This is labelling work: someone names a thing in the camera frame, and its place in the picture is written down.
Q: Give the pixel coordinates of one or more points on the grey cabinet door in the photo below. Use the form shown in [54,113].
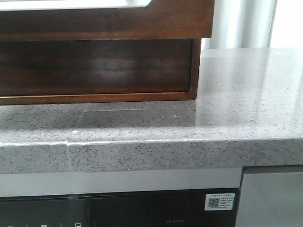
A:
[271,196]

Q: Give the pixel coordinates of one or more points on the black built-in appliance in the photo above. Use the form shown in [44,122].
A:
[172,208]

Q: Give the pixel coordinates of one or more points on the wooden drawer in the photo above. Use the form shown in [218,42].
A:
[161,19]
[94,66]

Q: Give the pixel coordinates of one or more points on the dark wooden drawer cabinet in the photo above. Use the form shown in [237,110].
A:
[195,71]

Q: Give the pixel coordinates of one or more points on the white curtain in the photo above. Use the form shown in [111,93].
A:
[241,24]

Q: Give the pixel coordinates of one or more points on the white QR code sticker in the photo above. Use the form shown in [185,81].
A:
[219,201]

